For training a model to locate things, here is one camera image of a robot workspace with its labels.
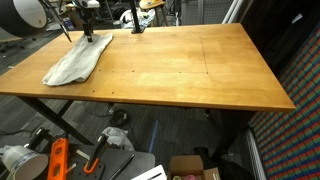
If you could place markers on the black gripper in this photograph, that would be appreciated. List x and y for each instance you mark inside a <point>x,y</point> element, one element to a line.
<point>86,16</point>

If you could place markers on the white woven towel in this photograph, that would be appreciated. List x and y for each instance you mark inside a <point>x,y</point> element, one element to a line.
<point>80,60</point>

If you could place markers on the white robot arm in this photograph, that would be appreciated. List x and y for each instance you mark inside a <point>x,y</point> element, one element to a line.
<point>20,15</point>

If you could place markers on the brown cardboard box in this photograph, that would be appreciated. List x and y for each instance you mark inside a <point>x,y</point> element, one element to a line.
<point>73,18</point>

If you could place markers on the round wooden stool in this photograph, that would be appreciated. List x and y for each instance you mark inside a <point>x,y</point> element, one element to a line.
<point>151,4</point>

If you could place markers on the white crumpled cloth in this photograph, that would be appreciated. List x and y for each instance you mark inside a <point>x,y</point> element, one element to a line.
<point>116,136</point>

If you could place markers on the orange black bar clamp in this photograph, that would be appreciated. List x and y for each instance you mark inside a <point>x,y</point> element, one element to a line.
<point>96,151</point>

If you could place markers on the blue stick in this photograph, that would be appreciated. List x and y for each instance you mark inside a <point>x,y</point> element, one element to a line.
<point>153,136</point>

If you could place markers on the dark grey side table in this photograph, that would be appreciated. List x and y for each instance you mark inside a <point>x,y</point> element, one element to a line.
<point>133,161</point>

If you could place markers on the black pen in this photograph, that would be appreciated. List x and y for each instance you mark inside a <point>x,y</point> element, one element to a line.
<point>121,166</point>

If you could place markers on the white paper cup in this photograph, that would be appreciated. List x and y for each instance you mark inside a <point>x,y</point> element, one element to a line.
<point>23,163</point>

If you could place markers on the white pipes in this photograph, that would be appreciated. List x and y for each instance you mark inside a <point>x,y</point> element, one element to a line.
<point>233,10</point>

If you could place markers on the white paper sheet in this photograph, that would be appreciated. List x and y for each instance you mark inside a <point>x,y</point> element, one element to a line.
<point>150,173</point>

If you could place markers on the open cardboard box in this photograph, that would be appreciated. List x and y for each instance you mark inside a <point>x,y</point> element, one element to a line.
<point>185,163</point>

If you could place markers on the white ribbed strip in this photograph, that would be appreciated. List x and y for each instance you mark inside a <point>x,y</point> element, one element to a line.
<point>255,156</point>

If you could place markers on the multicoloured patterned partition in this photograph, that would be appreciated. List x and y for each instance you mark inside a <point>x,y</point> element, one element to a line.
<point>293,133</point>

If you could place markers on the black camera stand pole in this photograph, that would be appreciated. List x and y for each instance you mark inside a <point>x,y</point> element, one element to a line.
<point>134,16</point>

